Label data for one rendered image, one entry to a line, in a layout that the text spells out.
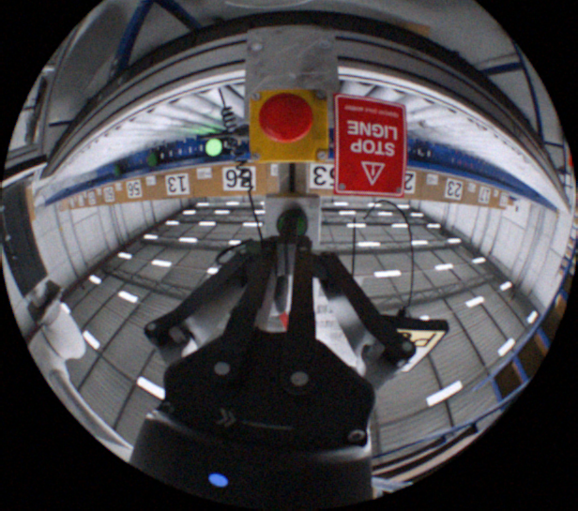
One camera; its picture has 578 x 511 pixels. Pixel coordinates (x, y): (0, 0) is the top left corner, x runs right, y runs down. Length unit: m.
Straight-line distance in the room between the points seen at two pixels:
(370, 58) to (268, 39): 0.14
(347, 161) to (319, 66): 0.13
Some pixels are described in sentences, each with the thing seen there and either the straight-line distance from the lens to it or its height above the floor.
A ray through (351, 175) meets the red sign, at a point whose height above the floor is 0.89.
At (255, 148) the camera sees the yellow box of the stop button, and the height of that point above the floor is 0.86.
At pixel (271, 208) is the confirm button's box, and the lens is 0.22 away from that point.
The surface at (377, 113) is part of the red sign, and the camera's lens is 0.25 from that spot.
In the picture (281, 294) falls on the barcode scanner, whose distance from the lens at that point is 0.25.
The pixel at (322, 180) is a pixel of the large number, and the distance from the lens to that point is 0.85.
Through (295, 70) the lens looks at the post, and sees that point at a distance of 0.26.
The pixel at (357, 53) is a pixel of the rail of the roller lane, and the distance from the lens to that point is 0.29.
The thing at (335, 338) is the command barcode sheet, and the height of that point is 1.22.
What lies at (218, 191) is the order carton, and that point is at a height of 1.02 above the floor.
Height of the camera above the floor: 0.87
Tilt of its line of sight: 20 degrees up
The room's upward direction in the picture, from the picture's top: 179 degrees clockwise
